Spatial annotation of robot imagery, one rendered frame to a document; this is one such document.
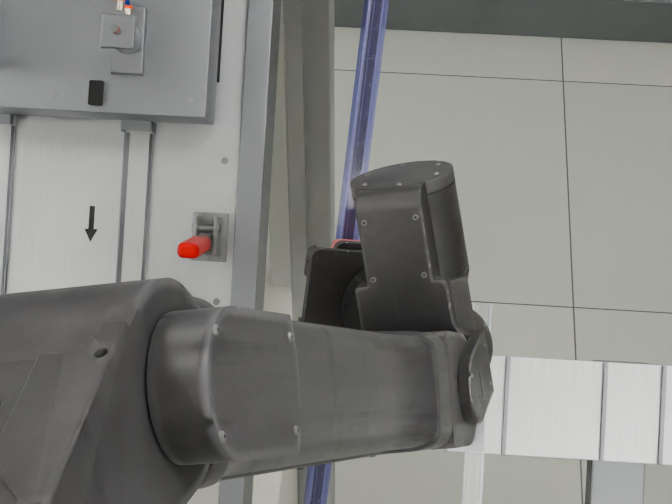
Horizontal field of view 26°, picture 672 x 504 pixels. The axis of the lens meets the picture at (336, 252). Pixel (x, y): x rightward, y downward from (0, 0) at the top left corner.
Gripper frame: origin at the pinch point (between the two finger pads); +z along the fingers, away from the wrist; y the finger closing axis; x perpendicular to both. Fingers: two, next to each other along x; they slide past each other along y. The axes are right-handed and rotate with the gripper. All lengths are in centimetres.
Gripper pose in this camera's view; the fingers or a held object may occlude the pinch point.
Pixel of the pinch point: (344, 272)
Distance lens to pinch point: 97.7
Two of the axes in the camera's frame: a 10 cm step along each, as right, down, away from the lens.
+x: -1.3, 9.7, 1.9
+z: -2.7, -2.1, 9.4
